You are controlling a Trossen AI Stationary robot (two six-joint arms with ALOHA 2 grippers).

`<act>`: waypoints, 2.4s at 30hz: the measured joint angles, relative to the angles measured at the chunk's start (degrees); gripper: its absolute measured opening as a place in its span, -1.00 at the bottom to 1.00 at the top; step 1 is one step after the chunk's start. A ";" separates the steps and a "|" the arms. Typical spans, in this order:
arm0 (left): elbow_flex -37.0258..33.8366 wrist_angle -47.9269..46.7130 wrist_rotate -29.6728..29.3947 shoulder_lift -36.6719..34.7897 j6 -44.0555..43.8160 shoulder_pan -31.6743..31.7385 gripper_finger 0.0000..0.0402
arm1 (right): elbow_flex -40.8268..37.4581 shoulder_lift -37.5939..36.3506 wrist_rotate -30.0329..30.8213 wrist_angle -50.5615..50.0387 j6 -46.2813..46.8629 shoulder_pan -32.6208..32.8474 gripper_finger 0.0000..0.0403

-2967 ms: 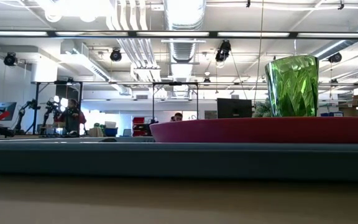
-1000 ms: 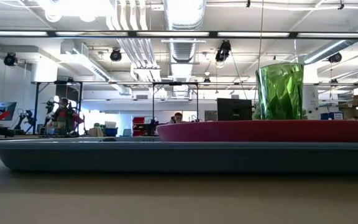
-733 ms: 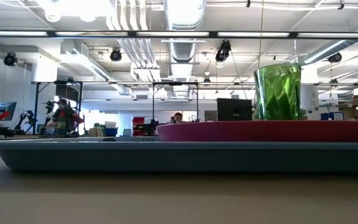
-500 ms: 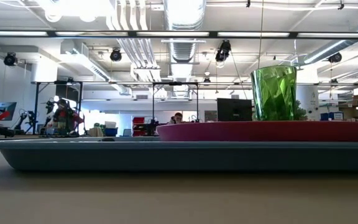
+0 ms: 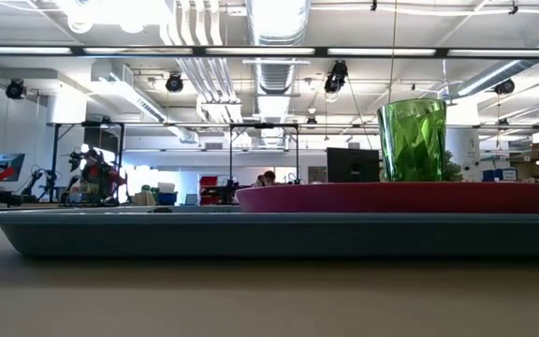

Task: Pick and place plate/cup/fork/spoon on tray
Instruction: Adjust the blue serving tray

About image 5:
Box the monitor with light screen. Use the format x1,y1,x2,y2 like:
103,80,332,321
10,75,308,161
0,153,26,183

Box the person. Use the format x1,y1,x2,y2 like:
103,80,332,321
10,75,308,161
252,169,279,187
80,148,128,206

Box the blue shelf bins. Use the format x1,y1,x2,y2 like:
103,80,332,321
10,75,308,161
482,168,518,183

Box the pink round plate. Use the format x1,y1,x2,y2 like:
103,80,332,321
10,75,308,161
235,181,539,215

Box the small green potted plant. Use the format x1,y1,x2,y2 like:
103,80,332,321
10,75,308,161
443,149,465,183

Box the black overhead light bar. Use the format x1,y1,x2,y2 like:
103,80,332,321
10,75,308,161
0,45,539,60

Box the green faceted glass cup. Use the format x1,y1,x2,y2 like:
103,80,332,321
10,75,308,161
376,97,448,183

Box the red storage bins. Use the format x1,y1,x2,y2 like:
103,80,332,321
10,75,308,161
198,175,219,206

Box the black ceiling fixture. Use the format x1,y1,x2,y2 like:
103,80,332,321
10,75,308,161
323,59,349,95
5,78,28,101
165,71,185,94
493,78,517,96

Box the blue-grey plastic tray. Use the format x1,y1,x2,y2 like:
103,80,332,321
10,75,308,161
0,205,539,259

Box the black monitor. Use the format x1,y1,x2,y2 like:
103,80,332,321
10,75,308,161
326,147,382,183

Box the silver ventilation duct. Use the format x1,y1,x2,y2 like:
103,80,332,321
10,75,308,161
245,0,313,146

